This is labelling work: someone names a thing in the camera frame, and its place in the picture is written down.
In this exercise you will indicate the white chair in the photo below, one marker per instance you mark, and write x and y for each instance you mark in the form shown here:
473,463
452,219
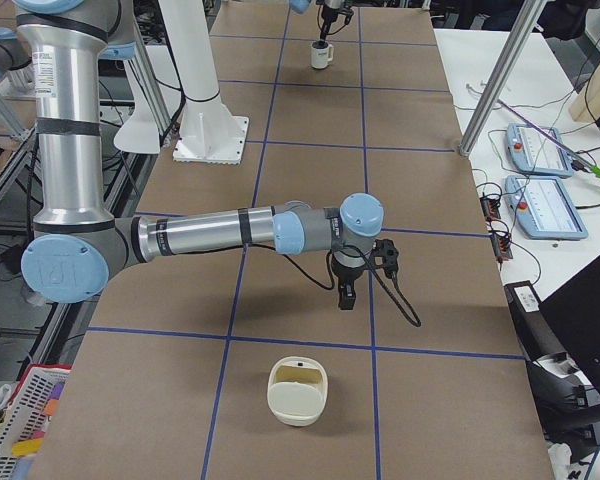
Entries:
139,133

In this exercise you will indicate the near blue teach pendant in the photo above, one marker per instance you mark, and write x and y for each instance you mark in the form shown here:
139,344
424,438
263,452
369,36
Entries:
542,208

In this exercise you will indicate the black office chair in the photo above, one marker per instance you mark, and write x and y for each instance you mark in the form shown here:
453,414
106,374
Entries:
558,386

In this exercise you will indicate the white mug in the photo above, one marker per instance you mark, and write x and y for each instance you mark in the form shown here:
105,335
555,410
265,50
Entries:
322,54

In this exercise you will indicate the far blue teach pendant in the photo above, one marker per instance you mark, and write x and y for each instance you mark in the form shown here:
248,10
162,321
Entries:
532,153

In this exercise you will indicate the white plastic basket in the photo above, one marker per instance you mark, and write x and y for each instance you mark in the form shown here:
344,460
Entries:
25,416

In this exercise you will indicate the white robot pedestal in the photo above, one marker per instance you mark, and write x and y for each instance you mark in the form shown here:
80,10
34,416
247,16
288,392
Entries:
208,132

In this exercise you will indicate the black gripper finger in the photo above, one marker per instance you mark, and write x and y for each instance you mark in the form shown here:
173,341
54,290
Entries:
325,20

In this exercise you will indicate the aluminium frame post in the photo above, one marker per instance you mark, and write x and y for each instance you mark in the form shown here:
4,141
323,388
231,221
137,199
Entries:
515,42

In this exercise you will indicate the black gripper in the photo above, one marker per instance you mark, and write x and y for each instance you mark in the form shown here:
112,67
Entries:
346,276

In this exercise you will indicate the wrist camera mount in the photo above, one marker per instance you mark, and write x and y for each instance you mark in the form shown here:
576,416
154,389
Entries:
384,256

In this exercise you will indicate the metal reacher grabber tool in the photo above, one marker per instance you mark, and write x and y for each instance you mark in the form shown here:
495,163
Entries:
594,168

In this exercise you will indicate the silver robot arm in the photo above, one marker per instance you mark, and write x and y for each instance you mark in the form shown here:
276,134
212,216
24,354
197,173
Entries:
78,245
343,9

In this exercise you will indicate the blue teach pendant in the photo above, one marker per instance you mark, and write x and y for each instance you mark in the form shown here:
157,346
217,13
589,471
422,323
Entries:
542,208
532,153

